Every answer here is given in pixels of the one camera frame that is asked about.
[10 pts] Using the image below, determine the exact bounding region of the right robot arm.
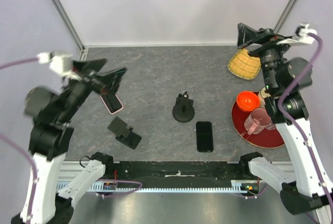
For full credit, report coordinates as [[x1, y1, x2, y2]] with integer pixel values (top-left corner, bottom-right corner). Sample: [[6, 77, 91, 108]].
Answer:
[[237, 23, 332, 215]]

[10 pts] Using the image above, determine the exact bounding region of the black phone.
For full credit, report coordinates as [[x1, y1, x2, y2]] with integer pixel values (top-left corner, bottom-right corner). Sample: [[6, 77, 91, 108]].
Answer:
[[196, 121, 214, 153]]

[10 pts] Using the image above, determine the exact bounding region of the yellow bamboo tray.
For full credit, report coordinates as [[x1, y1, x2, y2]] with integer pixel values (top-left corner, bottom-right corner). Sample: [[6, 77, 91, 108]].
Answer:
[[227, 49, 261, 80]]

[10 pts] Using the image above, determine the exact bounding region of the round base phone stand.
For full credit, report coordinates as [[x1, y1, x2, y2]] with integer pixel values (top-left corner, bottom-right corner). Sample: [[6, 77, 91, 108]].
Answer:
[[172, 91, 195, 123]]

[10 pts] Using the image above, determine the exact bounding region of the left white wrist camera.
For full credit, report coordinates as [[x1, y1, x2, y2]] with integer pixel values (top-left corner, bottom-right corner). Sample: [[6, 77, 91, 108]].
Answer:
[[37, 51, 81, 81]]

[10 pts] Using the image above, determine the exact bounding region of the clear glass cup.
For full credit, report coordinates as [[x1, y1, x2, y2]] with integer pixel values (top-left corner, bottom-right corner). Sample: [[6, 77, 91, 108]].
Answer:
[[265, 121, 276, 130]]

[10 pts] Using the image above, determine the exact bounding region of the orange bowl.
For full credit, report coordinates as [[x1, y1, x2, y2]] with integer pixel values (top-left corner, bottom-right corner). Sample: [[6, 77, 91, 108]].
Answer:
[[236, 91, 260, 112]]

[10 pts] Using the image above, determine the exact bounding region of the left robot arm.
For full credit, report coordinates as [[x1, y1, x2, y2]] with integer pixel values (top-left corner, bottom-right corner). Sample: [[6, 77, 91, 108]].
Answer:
[[11, 53, 127, 223]]

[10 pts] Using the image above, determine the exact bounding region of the pink mug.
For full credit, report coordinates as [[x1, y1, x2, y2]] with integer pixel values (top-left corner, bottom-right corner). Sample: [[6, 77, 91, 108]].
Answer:
[[244, 107, 271, 135]]

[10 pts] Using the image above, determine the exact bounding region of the grey cable duct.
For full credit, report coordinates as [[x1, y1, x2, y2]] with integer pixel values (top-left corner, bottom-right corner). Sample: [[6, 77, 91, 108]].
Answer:
[[87, 181, 253, 194]]

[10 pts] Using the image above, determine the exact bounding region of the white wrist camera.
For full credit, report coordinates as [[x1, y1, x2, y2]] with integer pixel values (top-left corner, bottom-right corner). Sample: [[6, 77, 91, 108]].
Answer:
[[37, 51, 81, 81], [276, 23, 317, 46]]

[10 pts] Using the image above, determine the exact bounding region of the pink case phone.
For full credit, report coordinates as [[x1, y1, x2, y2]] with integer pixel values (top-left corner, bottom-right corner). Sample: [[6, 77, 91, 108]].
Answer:
[[100, 92, 123, 115]]

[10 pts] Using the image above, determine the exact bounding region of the folding black phone stand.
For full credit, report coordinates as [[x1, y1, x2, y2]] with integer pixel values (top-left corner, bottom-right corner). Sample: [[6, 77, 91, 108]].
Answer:
[[108, 117, 142, 150]]

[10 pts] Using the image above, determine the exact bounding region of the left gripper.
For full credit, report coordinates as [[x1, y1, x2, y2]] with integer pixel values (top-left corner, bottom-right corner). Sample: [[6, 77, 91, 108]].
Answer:
[[57, 57, 127, 122]]

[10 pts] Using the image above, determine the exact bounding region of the red round tray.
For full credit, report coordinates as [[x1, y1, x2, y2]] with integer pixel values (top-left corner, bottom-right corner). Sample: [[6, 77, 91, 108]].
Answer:
[[232, 92, 284, 148]]

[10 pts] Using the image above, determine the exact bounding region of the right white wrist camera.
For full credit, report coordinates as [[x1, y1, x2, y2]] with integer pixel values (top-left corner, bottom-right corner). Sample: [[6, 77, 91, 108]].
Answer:
[[276, 23, 317, 46]]

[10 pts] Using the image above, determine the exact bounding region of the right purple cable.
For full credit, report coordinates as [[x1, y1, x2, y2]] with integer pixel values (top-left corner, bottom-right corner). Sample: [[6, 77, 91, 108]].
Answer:
[[277, 33, 333, 204]]

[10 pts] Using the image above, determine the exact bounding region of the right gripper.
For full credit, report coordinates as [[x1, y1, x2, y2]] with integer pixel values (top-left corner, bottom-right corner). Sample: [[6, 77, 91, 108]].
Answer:
[[237, 22, 298, 91]]

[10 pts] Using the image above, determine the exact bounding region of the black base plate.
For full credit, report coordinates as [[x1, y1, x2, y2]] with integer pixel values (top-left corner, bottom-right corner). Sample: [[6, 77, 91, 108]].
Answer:
[[103, 161, 257, 186]]

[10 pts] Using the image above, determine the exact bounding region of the beige cup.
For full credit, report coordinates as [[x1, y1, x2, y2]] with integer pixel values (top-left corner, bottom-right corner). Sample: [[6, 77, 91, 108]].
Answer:
[[258, 87, 271, 108]]

